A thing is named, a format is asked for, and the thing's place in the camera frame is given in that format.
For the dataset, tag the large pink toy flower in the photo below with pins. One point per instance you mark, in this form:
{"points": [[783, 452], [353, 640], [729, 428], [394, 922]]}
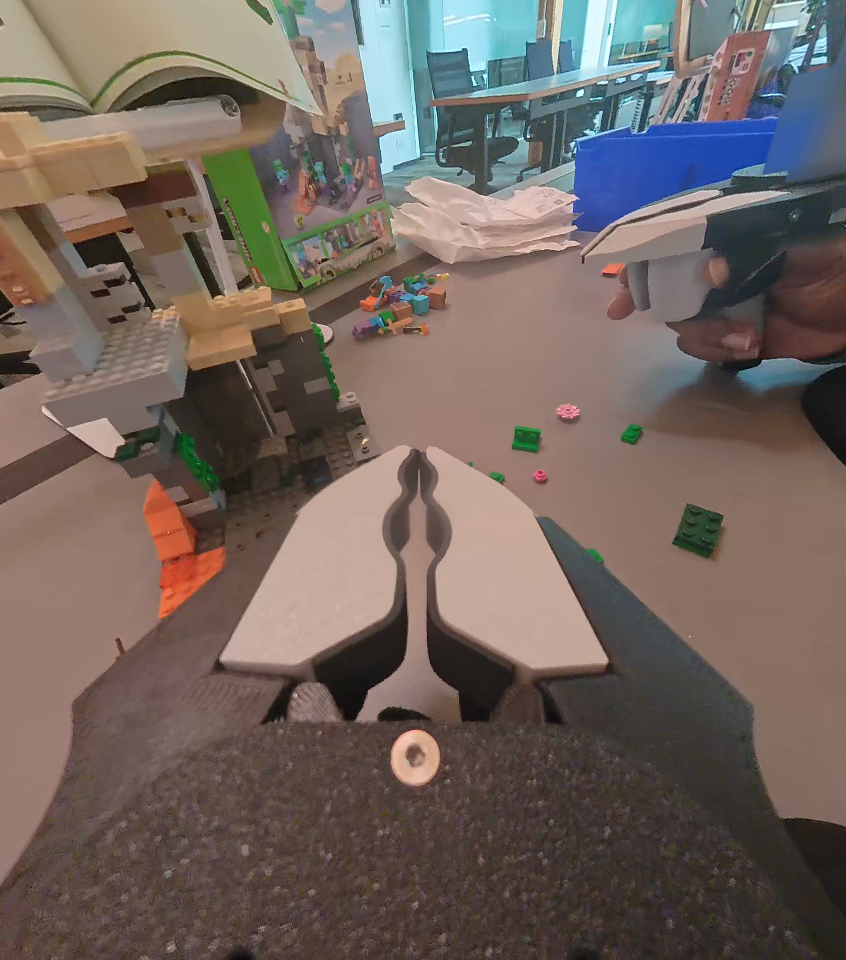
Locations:
{"points": [[567, 412]]}

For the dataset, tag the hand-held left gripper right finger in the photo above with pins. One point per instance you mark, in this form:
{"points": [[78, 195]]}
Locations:
{"points": [[513, 592]]}

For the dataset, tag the green toy set box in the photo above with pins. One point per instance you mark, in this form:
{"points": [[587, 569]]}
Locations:
{"points": [[318, 187]]}

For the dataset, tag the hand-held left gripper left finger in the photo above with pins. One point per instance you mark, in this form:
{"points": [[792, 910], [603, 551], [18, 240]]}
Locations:
{"points": [[333, 585]]}

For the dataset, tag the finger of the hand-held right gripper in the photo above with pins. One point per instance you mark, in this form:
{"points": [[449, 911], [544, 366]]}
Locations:
{"points": [[640, 238], [677, 208]]}

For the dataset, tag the small wooden edged table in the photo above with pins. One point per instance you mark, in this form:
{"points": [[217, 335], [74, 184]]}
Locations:
{"points": [[389, 127]]}

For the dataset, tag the person's right hand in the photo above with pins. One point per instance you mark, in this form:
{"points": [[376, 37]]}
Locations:
{"points": [[827, 292]]}

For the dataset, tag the small green toy plate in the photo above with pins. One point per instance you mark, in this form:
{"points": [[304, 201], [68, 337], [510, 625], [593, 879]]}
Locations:
{"points": [[631, 433]]}

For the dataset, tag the wood framed dark board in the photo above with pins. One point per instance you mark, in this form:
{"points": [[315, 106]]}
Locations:
{"points": [[707, 30]]}

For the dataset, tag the dark green toy plate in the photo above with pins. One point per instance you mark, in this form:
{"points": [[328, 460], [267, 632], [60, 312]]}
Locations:
{"points": [[698, 529]]}

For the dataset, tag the green toy bracket brick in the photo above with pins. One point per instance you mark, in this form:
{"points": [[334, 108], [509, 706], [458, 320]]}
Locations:
{"points": [[526, 439]]}

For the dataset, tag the pile of colourful toy bricks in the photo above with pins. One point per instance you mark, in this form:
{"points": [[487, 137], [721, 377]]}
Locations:
{"points": [[400, 304]]}

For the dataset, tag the long wooden edged table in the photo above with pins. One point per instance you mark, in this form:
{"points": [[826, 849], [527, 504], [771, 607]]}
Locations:
{"points": [[543, 86]]}

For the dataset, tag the open instruction booklet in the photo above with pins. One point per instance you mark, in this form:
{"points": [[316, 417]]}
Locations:
{"points": [[168, 37]]}

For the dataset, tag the black office chair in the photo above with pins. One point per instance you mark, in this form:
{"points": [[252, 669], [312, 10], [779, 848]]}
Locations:
{"points": [[460, 82], [543, 60], [505, 71]]}

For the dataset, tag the pile of white paper bags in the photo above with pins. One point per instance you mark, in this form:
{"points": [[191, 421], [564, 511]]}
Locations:
{"points": [[483, 217]]}

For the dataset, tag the red toy set box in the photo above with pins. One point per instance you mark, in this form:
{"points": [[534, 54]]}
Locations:
{"points": [[737, 75]]}

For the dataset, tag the blue plastic bin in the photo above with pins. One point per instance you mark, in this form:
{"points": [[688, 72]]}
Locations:
{"points": [[662, 180]]}

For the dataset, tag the grey toy brick building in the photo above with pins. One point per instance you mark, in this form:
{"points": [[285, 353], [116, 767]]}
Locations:
{"points": [[130, 360]]}

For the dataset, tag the grey desk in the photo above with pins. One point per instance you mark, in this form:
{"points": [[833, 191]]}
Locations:
{"points": [[752, 585]]}

